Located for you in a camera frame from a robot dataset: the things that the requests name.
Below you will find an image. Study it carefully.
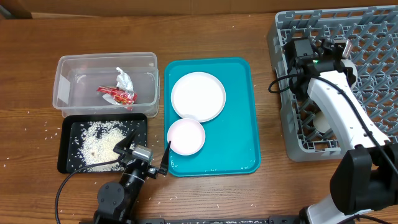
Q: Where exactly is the small pink bowl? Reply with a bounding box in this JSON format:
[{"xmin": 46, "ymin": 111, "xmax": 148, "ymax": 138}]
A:
[{"xmin": 167, "ymin": 118, "xmax": 206, "ymax": 156}]

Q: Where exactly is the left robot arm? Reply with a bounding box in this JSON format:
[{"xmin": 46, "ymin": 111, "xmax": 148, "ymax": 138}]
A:
[{"xmin": 93, "ymin": 131, "xmax": 171, "ymax": 224}]

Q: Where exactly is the red snack wrapper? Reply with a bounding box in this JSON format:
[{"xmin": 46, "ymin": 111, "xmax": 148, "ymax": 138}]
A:
[{"xmin": 97, "ymin": 86, "xmax": 137, "ymax": 105}]

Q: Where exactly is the white paper cup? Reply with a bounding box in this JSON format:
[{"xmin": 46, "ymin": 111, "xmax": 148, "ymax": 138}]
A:
[{"xmin": 313, "ymin": 111, "xmax": 331, "ymax": 133}]

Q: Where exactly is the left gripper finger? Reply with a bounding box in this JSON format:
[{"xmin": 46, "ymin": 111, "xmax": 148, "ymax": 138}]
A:
[
  {"xmin": 113, "ymin": 130, "xmax": 137, "ymax": 154},
  {"xmin": 159, "ymin": 141, "xmax": 172, "ymax": 175}
]

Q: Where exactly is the large white plate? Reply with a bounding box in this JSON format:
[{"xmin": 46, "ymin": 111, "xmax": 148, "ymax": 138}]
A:
[{"xmin": 170, "ymin": 72, "xmax": 226, "ymax": 123}]

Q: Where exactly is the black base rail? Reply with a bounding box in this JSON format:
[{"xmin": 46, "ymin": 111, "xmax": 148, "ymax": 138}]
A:
[{"xmin": 136, "ymin": 215, "xmax": 307, "ymax": 224}]

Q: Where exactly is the black tray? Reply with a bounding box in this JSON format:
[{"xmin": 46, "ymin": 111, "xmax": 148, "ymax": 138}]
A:
[{"xmin": 57, "ymin": 113, "xmax": 147, "ymax": 174}]

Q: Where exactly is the grey dishwasher rack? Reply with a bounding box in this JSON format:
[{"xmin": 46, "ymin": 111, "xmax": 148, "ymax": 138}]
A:
[{"xmin": 267, "ymin": 5, "xmax": 397, "ymax": 162}]

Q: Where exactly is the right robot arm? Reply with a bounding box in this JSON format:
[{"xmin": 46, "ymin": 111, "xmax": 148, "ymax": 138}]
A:
[{"xmin": 284, "ymin": 37, "xmax": 397, "ymax": 223}]

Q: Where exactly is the teal plastic tray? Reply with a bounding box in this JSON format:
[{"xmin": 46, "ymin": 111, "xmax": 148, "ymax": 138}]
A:
[{"xmin": 164, "ymin": 57, "xmax": 261, "ymax": 177}]

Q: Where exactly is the grey bowl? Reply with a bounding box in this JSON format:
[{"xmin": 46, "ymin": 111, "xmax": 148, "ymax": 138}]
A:
[{"xmin": 341, "ymin": 59, "xmax": 358, "ymax": 90}]

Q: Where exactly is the white tissue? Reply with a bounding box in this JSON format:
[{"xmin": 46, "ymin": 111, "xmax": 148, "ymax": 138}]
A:
[{"xmin": 116, "ymin": 67, "xmax": 134, "ymax": 92}]

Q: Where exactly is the clear plastic bin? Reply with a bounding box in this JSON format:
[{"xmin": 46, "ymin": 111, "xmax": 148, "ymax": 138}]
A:
[{"xmin": 52, "ymin": 52, "xmax": 160, "ymax": 118}]

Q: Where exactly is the pile of rice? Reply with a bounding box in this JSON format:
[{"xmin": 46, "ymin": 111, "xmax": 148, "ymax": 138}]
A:
[{"xmin": 69, "ymin": 121, "xmax": 141, "ymax": 171}]

